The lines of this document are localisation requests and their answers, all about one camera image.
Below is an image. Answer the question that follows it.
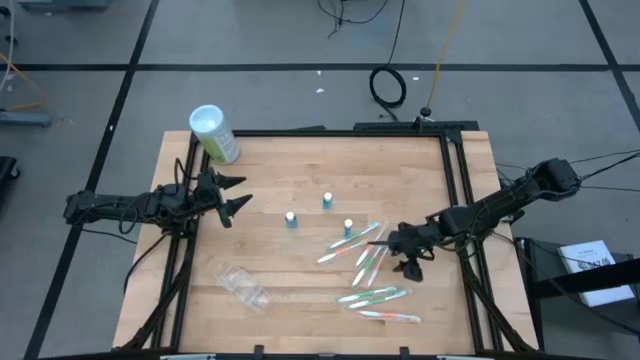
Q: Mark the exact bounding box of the black floor object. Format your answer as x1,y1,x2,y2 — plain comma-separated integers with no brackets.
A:
0,155,22,211

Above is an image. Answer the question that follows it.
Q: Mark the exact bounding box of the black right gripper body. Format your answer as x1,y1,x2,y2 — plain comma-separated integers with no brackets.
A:
387,222,442,264

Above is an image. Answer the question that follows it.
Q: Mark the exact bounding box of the white booklet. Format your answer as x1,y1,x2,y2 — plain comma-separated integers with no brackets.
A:
556,239,636,308

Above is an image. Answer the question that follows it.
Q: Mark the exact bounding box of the yellow hanging cable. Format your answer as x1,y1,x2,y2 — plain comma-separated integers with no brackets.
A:
423,0,467,119

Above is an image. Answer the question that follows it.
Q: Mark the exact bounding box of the grey floor equipment base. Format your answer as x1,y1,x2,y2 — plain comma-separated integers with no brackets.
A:
0,109,53,129

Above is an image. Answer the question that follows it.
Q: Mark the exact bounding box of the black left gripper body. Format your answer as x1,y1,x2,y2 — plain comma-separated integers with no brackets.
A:
194,167,234,230

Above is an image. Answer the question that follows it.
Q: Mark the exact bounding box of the coiled black floor cable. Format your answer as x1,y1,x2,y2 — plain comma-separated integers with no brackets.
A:
368,0,409,124

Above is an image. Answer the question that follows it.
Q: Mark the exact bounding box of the white green wipes canister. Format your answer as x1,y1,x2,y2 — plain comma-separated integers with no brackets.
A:
188,103,242,166

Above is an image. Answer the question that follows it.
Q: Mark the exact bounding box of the black aluminium table frame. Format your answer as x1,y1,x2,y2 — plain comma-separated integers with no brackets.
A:
112,119,539,360

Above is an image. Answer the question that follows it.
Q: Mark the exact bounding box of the black side stand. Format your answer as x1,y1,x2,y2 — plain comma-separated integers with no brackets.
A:
514,236,640,341

